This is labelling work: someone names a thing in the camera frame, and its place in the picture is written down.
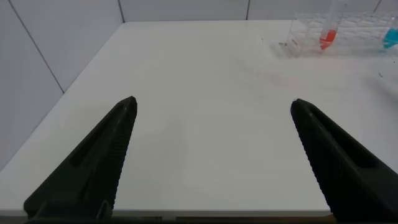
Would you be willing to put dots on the test tube with blue pigment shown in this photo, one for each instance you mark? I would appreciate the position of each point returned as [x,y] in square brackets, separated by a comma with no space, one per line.
[391,37]

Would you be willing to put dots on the clear plastic test tube rack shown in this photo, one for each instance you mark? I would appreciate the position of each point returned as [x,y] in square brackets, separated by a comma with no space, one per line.
[357,34]

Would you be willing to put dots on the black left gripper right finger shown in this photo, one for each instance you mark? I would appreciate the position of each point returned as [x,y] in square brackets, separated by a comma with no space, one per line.
[345,171]

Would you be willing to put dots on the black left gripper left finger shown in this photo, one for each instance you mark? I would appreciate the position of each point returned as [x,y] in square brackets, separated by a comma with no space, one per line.
[90,168]

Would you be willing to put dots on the test tube with red pigment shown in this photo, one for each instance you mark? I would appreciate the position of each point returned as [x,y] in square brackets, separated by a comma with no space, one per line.
[328,37]

